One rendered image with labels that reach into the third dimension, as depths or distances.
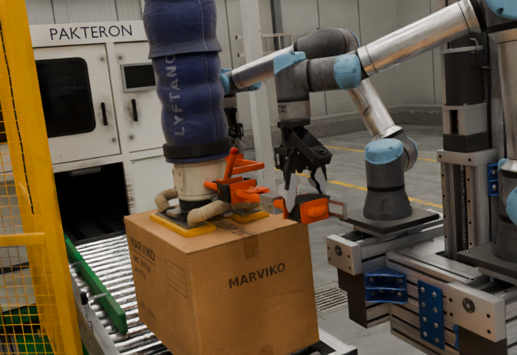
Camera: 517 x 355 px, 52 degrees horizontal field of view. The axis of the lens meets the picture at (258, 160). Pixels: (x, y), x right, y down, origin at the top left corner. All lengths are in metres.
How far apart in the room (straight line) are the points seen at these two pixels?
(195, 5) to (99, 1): 8.81
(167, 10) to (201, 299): 0.84
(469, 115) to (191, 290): 0.88
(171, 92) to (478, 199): 0.93
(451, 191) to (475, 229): 0.12
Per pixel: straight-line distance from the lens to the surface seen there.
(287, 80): 1.20
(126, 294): 2.74
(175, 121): 1.67
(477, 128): 1.55
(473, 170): 1.53
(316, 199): 1.23
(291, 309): 1.68
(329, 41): 1.74
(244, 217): 1.68
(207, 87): 1.66
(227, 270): 1.53
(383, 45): 1.30
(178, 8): 1.65
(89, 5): 10.41
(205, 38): 1.67
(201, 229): 1.61
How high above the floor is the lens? 1.51
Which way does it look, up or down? 9 degrees down
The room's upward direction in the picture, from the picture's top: 6 degrees counter-clockwise
